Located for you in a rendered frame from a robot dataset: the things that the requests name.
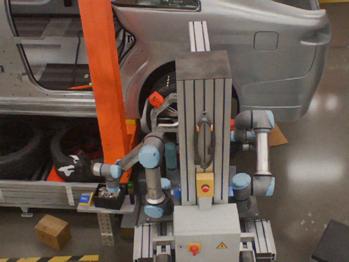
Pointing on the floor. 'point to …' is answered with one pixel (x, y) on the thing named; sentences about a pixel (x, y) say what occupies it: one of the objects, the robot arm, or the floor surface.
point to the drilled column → (107, 228)
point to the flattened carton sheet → (277, 136)
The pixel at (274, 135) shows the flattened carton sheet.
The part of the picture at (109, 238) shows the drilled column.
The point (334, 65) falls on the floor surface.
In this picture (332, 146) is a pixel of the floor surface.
